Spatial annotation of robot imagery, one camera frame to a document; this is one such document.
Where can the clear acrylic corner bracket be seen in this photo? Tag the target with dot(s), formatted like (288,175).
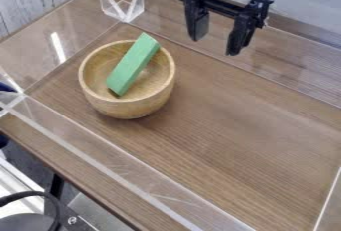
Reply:
(123,10)

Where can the grey metal base plate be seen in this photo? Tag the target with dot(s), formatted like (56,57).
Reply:
(83,215)

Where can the clear acrylic tray walls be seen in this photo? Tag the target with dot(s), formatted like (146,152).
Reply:
(238,155)

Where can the black table leg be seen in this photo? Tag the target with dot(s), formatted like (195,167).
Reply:
(56,186)

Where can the brown wooden bowl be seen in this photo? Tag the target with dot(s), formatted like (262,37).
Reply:
(149,92)

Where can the green rectangular block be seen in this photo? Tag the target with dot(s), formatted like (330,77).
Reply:
(131,63)

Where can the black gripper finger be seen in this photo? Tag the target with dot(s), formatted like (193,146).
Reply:
(197,18)
(241,34)

